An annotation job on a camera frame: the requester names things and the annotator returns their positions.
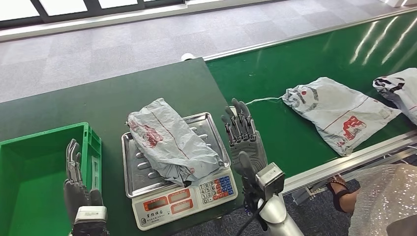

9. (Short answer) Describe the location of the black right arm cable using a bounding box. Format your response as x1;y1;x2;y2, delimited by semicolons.
236;192;261;236

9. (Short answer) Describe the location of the grey parcel bag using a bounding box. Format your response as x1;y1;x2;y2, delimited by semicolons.
126;97;225;187

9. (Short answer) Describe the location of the green conveyor belt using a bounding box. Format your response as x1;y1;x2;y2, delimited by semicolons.
203;6;417;206

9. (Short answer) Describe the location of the black strap sandal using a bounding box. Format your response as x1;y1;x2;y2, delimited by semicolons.
327;175;351;212

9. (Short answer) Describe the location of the black window frame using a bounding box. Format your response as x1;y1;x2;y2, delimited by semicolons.
0;0;188;30

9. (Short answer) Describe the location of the green plastic crate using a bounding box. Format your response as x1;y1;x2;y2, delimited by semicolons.
0;122;102;236

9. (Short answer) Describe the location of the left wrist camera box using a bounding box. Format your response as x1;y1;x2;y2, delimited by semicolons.
72;206;110;236

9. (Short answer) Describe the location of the electronic scale steel tray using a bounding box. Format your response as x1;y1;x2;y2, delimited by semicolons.
121;112;238;231

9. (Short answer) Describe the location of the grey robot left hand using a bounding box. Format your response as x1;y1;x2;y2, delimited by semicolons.
63;139;104;225

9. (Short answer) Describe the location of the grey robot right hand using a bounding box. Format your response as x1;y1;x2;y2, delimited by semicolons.
221;98;268;178

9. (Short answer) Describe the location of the thin white cord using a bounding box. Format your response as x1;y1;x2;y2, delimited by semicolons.
245;96;284;106

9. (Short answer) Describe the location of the white parcel bag black print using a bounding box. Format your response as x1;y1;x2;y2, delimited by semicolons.
372;67;417;126

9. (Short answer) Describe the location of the person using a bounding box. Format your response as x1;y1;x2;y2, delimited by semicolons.
327;163;417;236

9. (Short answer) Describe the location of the grey parcel bag ring print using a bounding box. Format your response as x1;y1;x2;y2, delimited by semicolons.
282;77;402;157

